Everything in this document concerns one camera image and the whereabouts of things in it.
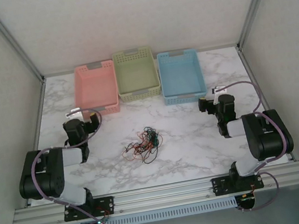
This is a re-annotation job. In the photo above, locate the red thin wire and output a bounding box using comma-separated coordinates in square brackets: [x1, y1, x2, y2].
[130, 129, 157, 155]

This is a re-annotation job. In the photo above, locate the teal green thin wire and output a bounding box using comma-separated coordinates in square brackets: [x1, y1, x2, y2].
[140, 125, 161, 148]

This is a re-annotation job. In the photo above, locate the orange thin wire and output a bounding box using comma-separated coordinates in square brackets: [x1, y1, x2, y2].
[119, 138, 158, 164]

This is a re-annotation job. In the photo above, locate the dark green thin wire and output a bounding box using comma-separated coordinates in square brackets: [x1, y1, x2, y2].
[142, 124, 164, 149]

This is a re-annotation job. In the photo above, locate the pink plastic basket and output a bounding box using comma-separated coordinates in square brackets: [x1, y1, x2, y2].
[68, 58, 123, 121]

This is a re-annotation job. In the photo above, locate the blue plastic basket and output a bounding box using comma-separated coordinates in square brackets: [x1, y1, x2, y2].
[155, 45, 209, 107]

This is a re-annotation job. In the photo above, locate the green plastic basket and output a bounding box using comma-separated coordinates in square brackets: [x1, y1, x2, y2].
[110, 44, 164, 104]

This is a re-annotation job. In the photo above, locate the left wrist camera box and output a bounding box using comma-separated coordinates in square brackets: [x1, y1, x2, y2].
[65, 107, 84, 123]

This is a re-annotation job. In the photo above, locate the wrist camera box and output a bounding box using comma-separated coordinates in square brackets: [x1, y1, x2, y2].
[65, 107, 84, 123]
[210, 84, 229, 105]

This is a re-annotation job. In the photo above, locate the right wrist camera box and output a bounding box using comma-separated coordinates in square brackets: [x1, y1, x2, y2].
[210, 84, 229, 105]

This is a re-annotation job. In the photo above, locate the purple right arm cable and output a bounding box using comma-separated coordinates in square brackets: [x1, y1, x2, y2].
[221, 74, 299, 214]

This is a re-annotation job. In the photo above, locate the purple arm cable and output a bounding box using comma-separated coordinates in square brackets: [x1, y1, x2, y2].
[221, 74, 299, 214]
[21, 106, 120, 224]

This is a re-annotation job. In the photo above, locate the aluminium table back rail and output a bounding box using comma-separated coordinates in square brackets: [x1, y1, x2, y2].
[42, 42, 240, 80]

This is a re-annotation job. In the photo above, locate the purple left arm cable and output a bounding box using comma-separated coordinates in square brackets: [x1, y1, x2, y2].
[21, 106, 120, 224]

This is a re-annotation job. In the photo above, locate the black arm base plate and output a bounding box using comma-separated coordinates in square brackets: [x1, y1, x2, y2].
[211, 169, 266, 197]
[61, 195, 117, 222]

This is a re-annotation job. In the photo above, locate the aluminium mounting rail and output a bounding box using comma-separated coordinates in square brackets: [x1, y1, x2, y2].
[9, 160, 299, 224]

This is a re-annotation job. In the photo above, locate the grey slotted cable duct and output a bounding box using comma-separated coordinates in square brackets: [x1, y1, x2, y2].
[67, 195, 238, 224]

